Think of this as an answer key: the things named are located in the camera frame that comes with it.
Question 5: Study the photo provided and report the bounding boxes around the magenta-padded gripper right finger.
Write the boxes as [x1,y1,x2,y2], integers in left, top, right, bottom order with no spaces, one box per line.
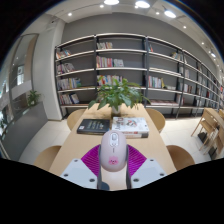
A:
[125,144,168,190]

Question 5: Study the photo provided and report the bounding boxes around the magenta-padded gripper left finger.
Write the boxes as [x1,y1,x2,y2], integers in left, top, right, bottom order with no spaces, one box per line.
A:
[60,143,103,191]

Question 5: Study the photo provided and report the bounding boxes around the pink computer mouse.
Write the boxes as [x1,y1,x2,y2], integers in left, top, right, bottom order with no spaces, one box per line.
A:
[99,130,128,173]

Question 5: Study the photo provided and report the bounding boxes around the white book red spine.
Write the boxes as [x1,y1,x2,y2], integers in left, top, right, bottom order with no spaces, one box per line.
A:
[123,131,150,139]

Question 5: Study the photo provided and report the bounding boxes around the black book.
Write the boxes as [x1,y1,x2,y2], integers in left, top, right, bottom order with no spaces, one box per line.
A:
[76,118,111,136]

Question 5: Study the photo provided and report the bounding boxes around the white picture-cover book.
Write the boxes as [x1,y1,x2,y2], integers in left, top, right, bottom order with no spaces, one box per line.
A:
[111,116,150,134]

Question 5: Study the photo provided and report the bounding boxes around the green potted plant white pot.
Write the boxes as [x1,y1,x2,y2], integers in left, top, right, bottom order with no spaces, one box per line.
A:
[87,78,151,116]

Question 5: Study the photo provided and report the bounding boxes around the small potted plant on ledge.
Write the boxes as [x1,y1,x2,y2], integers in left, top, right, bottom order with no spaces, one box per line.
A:
[26,89,42,108]

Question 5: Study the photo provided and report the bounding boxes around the grey bookshelf unit with books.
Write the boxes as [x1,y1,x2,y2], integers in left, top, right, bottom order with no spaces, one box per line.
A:
[54,32,224,119]

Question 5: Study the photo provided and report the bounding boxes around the group of ceiling lights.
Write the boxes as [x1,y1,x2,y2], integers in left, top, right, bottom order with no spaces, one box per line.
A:
[66,0,218,58]

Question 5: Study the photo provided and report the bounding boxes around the group of wooden frame chairs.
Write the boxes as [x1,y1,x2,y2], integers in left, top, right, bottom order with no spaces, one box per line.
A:
[190,107,224,160]

